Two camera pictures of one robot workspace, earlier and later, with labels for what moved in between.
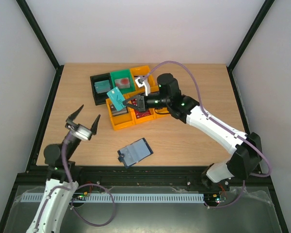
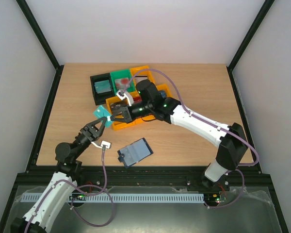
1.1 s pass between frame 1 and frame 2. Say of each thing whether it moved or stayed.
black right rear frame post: stayed
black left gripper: moved
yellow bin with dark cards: stayed
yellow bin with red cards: stayed
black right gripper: moved
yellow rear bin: stayed
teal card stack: stayed
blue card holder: stayed
